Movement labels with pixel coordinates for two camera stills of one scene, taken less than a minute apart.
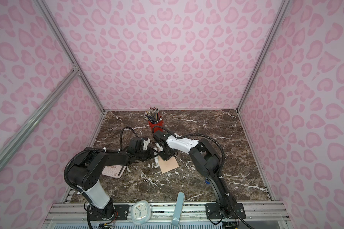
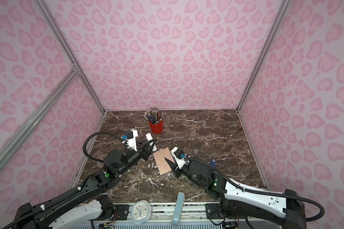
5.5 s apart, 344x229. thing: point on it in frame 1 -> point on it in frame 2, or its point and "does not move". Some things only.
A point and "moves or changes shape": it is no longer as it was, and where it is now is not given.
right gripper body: x=167 y=154 -> x=187 y=171
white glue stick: x=155 y=162 moves or changes shape
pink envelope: x=168 y=165 does not move
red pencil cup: x=159 y=123 does not move
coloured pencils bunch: x=153 y=115 does not move
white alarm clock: x=141 y=212 does not move
